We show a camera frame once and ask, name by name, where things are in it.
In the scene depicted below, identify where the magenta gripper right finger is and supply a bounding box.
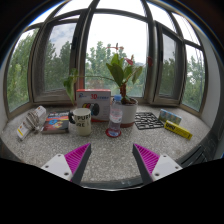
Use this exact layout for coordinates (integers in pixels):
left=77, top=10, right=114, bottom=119
left=132, top=144, right=182, bottom=185

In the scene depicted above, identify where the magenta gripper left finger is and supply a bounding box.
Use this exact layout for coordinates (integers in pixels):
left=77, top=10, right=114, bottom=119
left=42, top=143, right=91, bottom=185

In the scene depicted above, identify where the clear plastic water bottle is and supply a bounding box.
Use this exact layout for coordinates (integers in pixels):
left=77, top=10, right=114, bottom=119
left=108, top=95, right=123, bottom=132

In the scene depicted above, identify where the yellow glue box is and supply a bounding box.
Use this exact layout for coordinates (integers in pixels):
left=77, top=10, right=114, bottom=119
left=164, top=120, right=192, bottom=140

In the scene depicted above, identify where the dark colourful book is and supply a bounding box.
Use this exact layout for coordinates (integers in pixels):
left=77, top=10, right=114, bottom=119
left=41, top=111, right=69, bottom=134

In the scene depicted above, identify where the black plastic grid trivet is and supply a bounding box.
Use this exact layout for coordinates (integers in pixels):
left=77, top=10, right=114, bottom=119
left=135, top=112, right=164, bottom=130

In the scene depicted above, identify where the red round coaster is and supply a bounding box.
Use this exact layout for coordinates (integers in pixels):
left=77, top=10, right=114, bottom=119
left=105, top=128, right=121, bottom=138

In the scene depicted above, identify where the white printed mug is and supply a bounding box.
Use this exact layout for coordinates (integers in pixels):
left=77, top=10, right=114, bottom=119
left=68, top=108, right=91, bottom=136

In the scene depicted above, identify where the small blue patterned box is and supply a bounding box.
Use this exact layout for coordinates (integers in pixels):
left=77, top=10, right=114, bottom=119
left=159, top=109, right=182, bottom=125

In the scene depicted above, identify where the white plant pot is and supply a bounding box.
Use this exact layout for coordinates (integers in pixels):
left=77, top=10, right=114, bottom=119
left=121, top=98, right=138, bottom=128

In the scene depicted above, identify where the white red 3D filament box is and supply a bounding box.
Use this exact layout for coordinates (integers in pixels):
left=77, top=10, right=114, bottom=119
left=76, top=89, right=111, bottom=122

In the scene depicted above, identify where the green plant with red flower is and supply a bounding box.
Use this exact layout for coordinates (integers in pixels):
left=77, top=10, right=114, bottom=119
left=63, top=45, right=143, bottom=105

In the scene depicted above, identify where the white power strip with cable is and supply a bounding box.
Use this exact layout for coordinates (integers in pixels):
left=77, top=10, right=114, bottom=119
left=17, top=106, right=46, bottom=140

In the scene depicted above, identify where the brown window frame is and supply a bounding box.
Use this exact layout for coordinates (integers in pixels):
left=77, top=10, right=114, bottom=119
left=3, top=0, right=207, bottom=118

